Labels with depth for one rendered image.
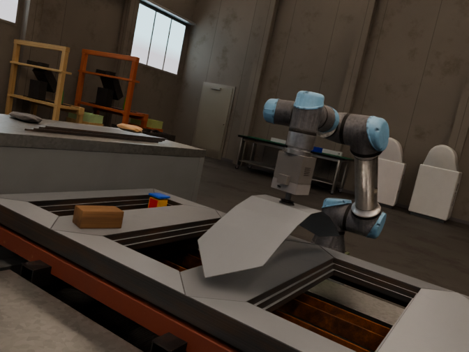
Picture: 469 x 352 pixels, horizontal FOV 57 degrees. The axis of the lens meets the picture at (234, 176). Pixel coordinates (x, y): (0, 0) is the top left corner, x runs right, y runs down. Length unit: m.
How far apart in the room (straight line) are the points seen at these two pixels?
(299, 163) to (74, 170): 0.86
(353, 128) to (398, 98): 9.66
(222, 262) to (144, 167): 1.01
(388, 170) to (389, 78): 2.40
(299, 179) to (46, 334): 0.68
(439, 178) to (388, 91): 2.59
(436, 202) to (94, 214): 9.23
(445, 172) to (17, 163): 9.21
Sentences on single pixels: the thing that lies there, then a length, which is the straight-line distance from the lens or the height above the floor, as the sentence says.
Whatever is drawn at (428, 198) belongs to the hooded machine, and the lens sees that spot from 10.10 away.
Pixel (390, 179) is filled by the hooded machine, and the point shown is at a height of 0.65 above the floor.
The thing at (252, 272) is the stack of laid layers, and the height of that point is 0.87.
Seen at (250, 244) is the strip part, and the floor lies 0.96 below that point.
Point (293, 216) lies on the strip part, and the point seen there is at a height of 1.02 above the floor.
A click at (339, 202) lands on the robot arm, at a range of 1.86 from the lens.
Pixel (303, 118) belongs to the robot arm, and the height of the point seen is 1.27.
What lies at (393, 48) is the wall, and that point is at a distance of 11.50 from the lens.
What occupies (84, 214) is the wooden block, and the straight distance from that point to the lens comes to 1.21.
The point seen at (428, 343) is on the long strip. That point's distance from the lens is 1.02.
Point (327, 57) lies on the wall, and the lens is 11.87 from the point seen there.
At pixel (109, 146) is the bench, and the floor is 1.03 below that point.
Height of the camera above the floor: 1.23
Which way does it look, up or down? 7 degrees down
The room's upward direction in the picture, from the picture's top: 12 degrees clockwise
